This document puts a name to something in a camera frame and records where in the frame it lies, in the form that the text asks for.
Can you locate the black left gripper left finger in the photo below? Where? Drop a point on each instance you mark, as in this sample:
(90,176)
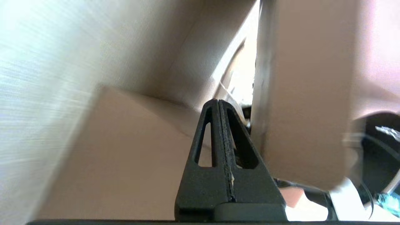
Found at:
(200,187)

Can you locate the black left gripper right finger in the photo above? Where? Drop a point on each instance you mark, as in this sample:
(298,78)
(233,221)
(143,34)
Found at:
(253,184)

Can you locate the brown cardboard shoe box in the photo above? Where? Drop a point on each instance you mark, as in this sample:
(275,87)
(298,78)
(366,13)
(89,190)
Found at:
(125,156)

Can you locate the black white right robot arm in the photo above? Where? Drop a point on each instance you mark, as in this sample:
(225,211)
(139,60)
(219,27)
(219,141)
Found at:
(347,200)

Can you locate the black fabric white logo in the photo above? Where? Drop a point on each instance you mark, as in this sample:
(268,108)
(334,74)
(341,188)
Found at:
(378,156)

